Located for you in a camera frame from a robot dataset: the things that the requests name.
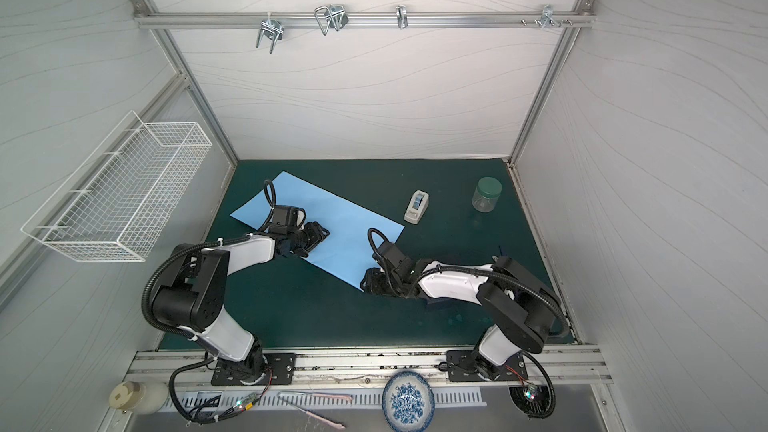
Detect small metal ring clamp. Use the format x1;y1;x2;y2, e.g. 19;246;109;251
396;5;408;30

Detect blue white patterned plate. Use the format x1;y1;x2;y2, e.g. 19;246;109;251
382;370;436;432

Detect green table mat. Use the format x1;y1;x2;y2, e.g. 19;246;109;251
209;159;548;348

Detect right metal bracket clamp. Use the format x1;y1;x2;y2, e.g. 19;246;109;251
520;5;572;29

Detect white round container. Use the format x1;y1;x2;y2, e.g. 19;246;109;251
108;381;169;415

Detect aluminium top cross rail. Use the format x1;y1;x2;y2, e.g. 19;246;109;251
134;9;597;30

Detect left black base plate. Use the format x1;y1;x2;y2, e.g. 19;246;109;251
211;353;297;386

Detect left metal hook clamp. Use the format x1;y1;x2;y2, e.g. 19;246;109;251
255;16;284;54

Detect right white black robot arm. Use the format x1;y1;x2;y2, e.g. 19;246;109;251
360;228;570;381

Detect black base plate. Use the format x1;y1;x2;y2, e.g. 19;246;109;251
211;353;297;386
438;349;528;382

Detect middle metal hook clamp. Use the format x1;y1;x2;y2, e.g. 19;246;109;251
313;4;349;36

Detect metal hook clamp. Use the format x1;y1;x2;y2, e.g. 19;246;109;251
255;16;284;54
313;4;349;36

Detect white wire basket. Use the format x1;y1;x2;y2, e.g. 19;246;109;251
21;111;212;263

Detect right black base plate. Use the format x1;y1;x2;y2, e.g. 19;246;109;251
438;349;528;382

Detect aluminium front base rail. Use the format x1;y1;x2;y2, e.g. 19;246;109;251
124;344;613;390

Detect light blue wrapping paper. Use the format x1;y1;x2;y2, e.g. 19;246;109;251
230;170;406;291

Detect green lid clear jar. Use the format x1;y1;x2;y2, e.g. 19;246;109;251
472;176;503;213

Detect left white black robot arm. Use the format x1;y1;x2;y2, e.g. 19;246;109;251
141;180;330;384

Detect black round fan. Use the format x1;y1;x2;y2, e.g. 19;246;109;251
509;384;556;419

